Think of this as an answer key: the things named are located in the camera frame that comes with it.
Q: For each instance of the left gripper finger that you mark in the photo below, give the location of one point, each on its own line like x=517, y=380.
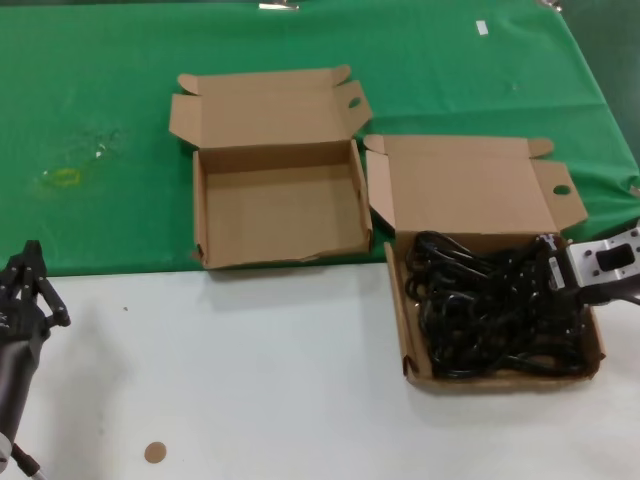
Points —
x=35, y=265

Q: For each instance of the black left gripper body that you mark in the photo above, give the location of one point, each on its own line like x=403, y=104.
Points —
x=17, y=322

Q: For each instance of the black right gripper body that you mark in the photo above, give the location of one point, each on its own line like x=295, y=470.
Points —
x=556, y=265

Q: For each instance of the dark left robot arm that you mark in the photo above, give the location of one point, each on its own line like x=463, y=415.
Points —
x=15, y=380

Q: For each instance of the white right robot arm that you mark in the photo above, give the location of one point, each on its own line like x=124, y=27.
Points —
x=612, y=260

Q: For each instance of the cardboard box round lid hole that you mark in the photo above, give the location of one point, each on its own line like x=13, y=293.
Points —
x=460, y=185

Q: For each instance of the shallow cardboard box torn rim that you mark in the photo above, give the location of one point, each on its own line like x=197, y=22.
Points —
x=280, y=215

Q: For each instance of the brown round cardboard disc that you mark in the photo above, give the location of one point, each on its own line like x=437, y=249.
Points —
x=155, y=452

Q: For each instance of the green table cloth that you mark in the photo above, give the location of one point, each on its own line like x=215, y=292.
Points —
x=100, y=75

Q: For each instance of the white tape strip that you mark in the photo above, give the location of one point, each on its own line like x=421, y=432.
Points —
x=482, y=28

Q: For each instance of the metal cloth clip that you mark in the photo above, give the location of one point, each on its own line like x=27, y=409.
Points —
x=275, y=6
x=552, y=4

